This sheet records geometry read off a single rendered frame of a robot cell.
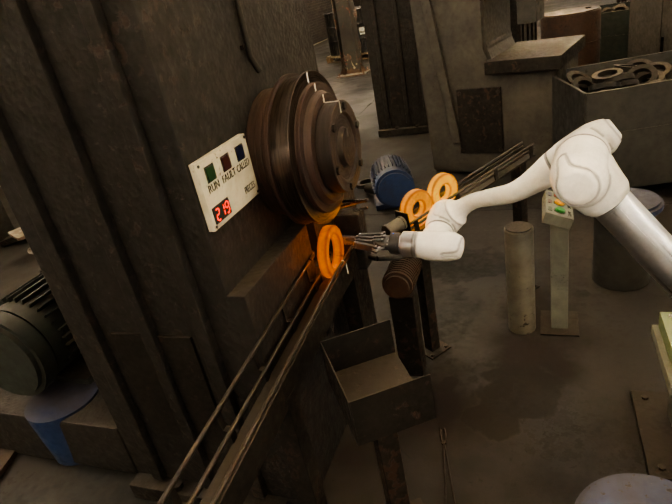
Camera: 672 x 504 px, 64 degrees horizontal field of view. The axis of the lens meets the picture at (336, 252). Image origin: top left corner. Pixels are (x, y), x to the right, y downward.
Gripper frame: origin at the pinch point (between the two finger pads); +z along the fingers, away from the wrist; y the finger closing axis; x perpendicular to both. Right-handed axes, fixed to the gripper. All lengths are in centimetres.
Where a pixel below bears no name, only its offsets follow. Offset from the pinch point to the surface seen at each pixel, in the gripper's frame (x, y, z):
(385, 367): -12, -51, -27
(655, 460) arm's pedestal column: -63, -19, -105
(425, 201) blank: -0.3, 37.7, -22.0
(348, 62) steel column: -75, 840, 268
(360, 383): -12, -58, -21
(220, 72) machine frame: 65, -31, 19
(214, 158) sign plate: 47, -48, 16
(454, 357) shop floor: -72, 30, -35
